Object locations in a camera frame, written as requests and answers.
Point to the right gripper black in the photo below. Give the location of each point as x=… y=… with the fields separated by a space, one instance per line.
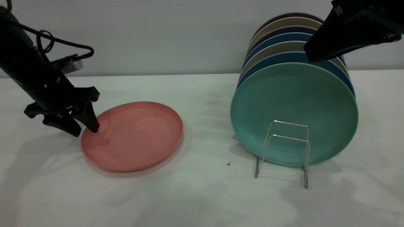
x=369 y=12

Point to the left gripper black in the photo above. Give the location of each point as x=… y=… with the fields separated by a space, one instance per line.
x=53 y=94

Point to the pink round plate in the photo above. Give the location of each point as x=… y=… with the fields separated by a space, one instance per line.
x=135 y=138

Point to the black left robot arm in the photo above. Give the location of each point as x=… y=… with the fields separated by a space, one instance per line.
x=19 y=47

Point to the dark purple plate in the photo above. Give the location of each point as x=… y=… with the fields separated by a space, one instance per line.
x=290 y=14

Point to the beige plate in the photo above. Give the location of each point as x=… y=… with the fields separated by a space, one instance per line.
x=277 y=46
x=284 y=21

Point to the dark blue plate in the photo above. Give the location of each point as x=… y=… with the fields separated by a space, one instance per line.
x=277 y=37

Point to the bright blue plate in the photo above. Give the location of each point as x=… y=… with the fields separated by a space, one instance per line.
x=277 y=59

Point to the teal green plate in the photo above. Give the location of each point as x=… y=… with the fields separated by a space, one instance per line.
x=293 y=101

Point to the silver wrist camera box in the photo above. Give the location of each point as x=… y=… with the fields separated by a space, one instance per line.
x=74 y=65

